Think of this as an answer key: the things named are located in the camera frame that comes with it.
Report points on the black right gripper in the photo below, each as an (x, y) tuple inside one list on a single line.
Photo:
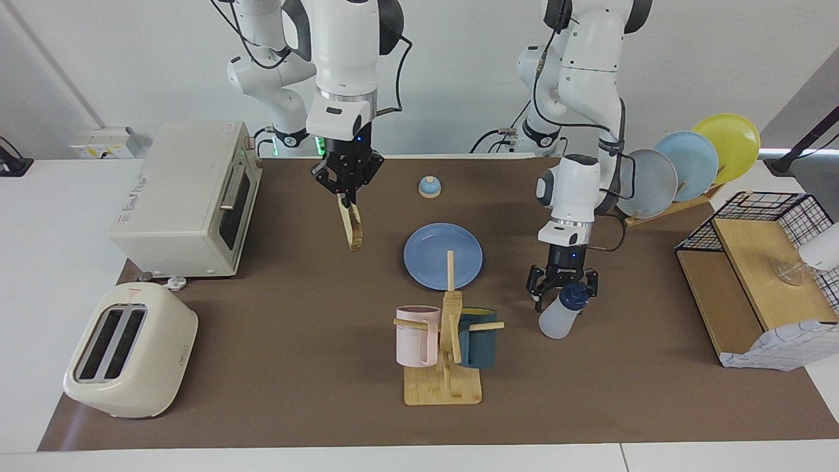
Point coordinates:
[(349, 154)]

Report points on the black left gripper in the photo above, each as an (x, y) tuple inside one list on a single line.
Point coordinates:
[(567, 259)]

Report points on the translucent squeeze bottle blue cap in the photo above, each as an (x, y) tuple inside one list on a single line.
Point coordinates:
[(557, 321)]

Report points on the toasted bread slice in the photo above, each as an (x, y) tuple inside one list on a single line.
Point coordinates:
[(354, 229)]

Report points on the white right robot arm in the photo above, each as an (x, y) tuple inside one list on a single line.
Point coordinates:
[(344, 52)]

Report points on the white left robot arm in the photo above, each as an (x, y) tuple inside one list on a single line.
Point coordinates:
[(590, 65)]

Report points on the wooden plate rack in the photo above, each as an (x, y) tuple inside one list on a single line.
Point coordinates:
[(662, 213)]

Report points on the grey round plate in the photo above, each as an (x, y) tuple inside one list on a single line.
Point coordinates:
[(645, 187)]

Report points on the light blue round plate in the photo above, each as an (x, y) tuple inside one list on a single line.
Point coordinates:
[(695, 164)]

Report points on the yellow round plate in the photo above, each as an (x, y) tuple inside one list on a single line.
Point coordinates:
[(734, 141)]

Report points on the dark teal mug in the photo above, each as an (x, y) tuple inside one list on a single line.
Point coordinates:
[(482, 344)]

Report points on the pink mug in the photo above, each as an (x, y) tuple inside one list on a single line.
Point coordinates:
[(413, 341)]

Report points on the wooden mug tree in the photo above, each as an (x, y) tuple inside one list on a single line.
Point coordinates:
[(442, 390)]

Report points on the white toaster oven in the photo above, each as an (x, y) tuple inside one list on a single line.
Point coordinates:
[(170, 196)]

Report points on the wooden two-tier shelf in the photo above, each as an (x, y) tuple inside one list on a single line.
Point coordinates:
[(754, 262)]

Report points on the brown table mat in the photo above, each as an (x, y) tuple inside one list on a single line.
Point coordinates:
[(295, 360)]

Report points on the clear glass cup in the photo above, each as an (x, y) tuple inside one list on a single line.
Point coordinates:
[(793, 275)]

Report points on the white grid patterned liner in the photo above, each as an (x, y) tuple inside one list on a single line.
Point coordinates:
[(786, 344)]

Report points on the white cylindrical object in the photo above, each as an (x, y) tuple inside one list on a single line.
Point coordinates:
[(822, 252)]

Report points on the cream toaster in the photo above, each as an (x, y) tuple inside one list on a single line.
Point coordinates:
[(144, 373)]

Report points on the black desk clamp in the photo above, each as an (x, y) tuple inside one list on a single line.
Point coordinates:
[(13, 167)]

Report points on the white wall socket box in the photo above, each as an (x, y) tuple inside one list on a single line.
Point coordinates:
[(98, 147)]

